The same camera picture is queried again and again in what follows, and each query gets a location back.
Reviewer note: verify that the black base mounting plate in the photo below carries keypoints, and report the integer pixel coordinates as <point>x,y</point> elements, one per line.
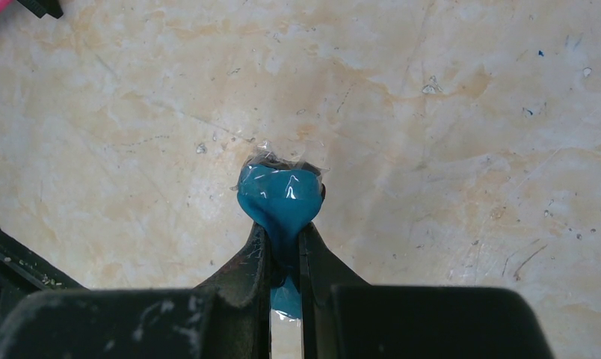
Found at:
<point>23,272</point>

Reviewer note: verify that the black whiteboard clip lower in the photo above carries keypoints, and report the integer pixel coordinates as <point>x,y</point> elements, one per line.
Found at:
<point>40,8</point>

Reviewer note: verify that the blue eraser sponge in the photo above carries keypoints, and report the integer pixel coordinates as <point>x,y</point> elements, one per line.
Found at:
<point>282,195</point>

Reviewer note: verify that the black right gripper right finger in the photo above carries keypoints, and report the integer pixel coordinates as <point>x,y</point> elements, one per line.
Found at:
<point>320,269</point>

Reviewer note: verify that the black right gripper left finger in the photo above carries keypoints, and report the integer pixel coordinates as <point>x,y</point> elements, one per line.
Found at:
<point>237,318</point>

